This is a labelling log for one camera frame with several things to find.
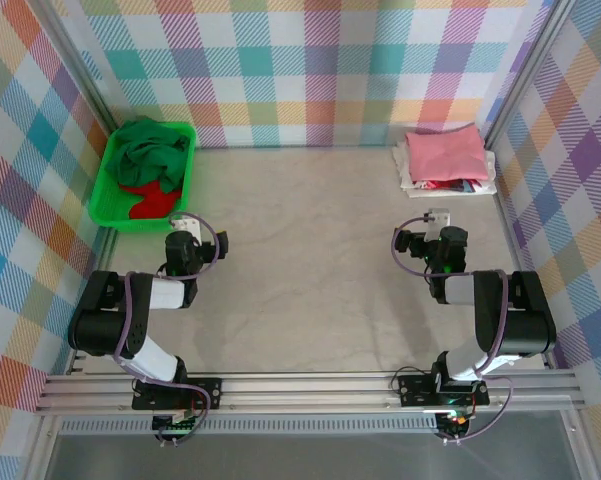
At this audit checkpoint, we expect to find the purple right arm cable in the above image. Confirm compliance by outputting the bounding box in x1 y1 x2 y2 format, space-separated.
390 213 515 446

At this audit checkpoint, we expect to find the grey slotted cable duct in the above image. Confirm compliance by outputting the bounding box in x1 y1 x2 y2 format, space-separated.
59 418 441 436

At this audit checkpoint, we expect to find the grey metal panel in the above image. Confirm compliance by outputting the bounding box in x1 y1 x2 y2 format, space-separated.
44 433 581 480

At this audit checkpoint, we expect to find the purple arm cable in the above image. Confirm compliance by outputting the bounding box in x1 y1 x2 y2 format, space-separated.
113 212 220 446
390 213 515 446

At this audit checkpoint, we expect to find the aluminium frame post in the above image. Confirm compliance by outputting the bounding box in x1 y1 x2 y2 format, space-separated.
482 0 574 146
29 0 121 132

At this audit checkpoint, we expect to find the colourful printed folded t-shirt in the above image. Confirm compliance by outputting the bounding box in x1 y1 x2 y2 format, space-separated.
412 177 486 194

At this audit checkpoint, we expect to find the green plastic basket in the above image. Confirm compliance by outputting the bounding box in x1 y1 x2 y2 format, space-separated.
88 121 199 235

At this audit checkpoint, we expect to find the aluminium side frame rail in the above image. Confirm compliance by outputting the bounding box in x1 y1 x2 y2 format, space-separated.
492 144 556 371
65 227 119 376

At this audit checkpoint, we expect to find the green t-shirt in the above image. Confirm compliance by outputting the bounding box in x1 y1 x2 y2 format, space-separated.
104 117 191 196

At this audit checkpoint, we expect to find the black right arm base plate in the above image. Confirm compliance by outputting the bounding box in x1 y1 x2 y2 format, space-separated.
397 372 491 407

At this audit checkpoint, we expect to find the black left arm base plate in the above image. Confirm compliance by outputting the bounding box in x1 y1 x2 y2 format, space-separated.
131 377 224 412

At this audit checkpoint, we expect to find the pink folded t-shirt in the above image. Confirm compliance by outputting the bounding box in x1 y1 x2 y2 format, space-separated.
404 123 487 182

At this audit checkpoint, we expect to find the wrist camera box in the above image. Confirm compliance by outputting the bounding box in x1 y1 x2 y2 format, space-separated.
426 207 453 236
171 213 203 242

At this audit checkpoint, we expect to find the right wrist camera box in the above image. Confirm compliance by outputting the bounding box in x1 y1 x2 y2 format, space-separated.
426 207 453 236

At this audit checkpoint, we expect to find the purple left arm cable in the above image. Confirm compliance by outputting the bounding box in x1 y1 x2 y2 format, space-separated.
113 212 220 446

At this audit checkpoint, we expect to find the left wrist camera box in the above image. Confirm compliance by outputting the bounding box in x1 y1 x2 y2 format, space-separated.
171 213 203 242

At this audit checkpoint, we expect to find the aluminium mounting rail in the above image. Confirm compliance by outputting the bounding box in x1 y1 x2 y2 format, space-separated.
34 369 589 416

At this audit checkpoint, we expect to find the red t-shirt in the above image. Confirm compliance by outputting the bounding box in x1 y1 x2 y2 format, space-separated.
118 178 184 221

